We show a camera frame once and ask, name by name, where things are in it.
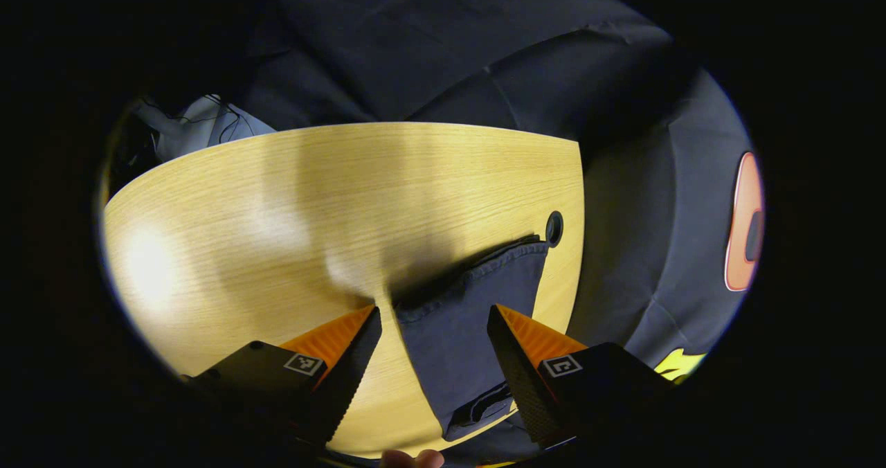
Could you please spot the dark grey jeans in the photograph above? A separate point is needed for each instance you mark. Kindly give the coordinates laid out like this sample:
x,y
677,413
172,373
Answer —
x,y
457,329

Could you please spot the black backdrop cloth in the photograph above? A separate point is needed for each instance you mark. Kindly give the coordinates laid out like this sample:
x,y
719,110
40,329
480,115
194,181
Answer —
x,y
450,52

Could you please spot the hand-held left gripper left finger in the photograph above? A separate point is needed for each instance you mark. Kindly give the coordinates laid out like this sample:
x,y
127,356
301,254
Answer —
x,y
349,374

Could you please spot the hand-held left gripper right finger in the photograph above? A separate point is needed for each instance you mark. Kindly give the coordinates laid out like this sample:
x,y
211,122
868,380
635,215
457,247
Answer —
x,y
522,378

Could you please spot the white crumpled sheet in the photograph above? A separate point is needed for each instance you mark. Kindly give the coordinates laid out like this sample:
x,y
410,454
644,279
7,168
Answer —
x,y
197,125

